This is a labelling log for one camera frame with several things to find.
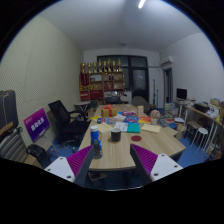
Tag black office chair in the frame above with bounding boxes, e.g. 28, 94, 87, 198
48, 99, 90, 145

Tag white air conditioner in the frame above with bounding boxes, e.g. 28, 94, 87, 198
160, 55, 175, 66

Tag striped cushioned chair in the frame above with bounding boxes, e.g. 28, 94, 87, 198
0, 128, 29, 164

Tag pink flowers in white pot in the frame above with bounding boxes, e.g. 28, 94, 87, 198
149, 109, 162, 126

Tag teal book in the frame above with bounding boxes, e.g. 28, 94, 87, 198
126, 122, 141, 134

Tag cluttered wooden side desk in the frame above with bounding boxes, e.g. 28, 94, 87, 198
174, 98, 224, 155

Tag purple sign board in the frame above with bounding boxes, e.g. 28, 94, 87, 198
23, 107, 51, 143

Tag orange red book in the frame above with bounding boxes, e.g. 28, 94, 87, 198
138, 115, 153, 125

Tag white round stool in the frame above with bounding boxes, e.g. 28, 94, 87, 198
192, 127, 209, 148

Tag wooden shelf unit with trophies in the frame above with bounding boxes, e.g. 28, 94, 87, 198
79, 59, 125, 103

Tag blue colourful book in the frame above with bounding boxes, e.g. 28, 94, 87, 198
96, 117, 114, 125

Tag computer monitor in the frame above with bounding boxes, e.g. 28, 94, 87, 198
176, 87, 188, 101

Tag black tripod stand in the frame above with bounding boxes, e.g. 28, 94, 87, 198
152, 79, 158, 108

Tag yellow gift box red ribbon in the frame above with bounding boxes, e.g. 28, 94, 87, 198
101, 103, 118, 118

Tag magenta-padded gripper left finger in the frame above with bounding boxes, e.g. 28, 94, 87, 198
44, 144, 96, 188

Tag black backpack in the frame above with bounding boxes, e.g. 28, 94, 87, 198
26, 143, 53, 169

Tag black cup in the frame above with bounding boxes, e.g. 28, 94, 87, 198
110, 127, 122, 143

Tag black case with tan trim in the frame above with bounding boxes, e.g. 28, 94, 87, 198
0, 89, 19, 134

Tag blue bottle with white cap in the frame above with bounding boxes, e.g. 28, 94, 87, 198
89, 125, 103, 151

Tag grey chair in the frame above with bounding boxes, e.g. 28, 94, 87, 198
132, 96, 151, 113

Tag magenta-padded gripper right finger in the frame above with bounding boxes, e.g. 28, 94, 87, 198
129, 143, 184, 186

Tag white printed booklet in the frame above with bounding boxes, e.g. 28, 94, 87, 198
113, 121, 129, 132

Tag flat round red coaster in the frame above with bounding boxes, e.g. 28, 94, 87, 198
130, 134, 143, 142

